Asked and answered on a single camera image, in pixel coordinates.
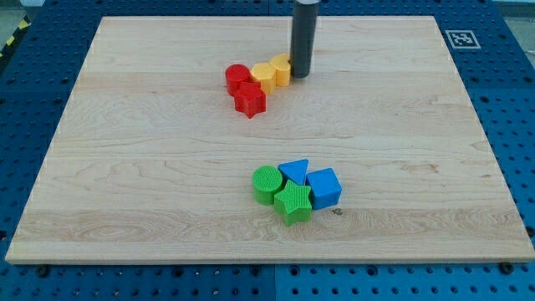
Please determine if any white fiducial marker tag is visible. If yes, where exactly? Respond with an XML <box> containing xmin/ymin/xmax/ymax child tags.
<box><xmin>445</xmin><ymin>29</ymin><xmax>481</xmax><ymax>49</ymax></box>

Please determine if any blue cube block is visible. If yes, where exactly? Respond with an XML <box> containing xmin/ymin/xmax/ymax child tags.
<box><xmin>306</xmin><ymin>168</ymin><xmax>342</xmax><ymax>210</ymax></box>

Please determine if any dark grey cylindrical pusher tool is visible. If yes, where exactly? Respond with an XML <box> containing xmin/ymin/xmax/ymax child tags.
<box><xmin>289</xmin><ymin>0</ymin><xmax>319</xmax><ymax>79</ymax></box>

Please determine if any red cylinder block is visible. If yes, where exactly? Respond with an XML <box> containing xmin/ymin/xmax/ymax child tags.
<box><xmin>225</xmin><ymin>64</ymin><xmax>251</xmax><ymax>96</ymax></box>

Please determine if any yellow hexagon block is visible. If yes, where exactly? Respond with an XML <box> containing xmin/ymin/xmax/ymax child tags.
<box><xmin>251</xmin><ymin>63</ymin><xmax>276</xmax><ymax>95</ymax></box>

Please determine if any blue triangle block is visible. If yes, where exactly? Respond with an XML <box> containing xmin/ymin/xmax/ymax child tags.
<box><xmin>278</xmin><ymin>159</ymin><xmax>309</xmax><ymax>185</ymax></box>

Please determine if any green cylinder block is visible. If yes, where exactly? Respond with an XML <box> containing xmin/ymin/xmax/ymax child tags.
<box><xmin>252</xmin><ymin>166</ymin><xmax>283</xmax><ymax>205</ymax></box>

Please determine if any yellow black hazard tape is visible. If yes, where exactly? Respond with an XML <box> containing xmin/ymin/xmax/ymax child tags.
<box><xmin>1</xmin><ymin>15</ymin><xmax>31</xmax><ymax>58</ymax></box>

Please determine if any red star block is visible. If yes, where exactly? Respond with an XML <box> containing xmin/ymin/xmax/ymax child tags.
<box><xmin>233</xmin><ymin>82</ymin><xmax>267</xmax><ymax>119</ymax></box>

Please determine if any light wooden board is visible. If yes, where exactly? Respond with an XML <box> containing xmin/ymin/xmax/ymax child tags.
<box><xmin>6</xmin><ymin>16</ymin><xmax>534</xmax><ymax>265</ymax></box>

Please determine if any yellow heart block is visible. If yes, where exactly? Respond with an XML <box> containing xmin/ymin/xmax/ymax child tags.
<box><xmin>269</xmin><ymin>54</ymin><xmax>292</xmax><ymax>87</ymax></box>

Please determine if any green star block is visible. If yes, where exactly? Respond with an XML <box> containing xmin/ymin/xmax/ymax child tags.
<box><xmin>273</xmin><ymin>180</ymin><xmax>313</xmax><ymax>227</ymax></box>

